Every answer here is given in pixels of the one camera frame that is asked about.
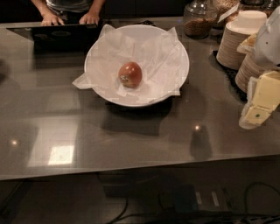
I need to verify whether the black tray mat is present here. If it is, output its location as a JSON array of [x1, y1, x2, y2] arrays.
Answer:
[[215, 59, 247, 103]]

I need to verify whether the person left hand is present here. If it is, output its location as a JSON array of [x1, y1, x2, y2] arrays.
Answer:
[[79, 12, 100, 25]]

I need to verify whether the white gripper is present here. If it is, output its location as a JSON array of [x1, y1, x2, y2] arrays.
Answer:
[[237, 6, 280, 130]]

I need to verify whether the white bowl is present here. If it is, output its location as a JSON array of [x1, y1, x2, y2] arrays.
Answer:
[[83, 24, 191, 108]]

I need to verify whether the black laptop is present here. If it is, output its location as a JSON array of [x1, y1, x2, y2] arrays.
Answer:
[[8, 24, 102, 52]]

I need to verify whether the person left forearm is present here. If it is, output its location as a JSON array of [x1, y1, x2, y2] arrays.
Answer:
[[88, 0, 106, 14]]

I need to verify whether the front stack of paper bowls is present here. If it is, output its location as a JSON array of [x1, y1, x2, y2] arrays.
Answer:
[[235, 53, 264, 93]]

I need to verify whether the red apple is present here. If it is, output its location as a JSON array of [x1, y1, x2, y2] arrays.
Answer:
[[118, 61, 143, 88]]

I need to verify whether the dark power box on floor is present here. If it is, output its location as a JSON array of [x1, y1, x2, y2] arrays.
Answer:
[[158, 185, 233, 214]]

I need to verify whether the black floor cable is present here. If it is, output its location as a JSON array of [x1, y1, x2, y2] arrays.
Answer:
[[104, 181, 280, 224]]

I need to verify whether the white paper liner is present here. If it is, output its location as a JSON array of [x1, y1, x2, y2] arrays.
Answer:
[[72, 24, 182, 99]]

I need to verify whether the person right hand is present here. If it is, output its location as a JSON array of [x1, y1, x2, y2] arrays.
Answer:
[[41, 13, 64, 26]]

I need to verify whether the glass jar with cereal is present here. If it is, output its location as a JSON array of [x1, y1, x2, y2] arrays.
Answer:
[[183, 0, 217, 39]]

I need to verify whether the person right forearm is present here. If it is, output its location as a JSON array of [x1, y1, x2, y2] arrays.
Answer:
[[31, 0, 51, 16]]

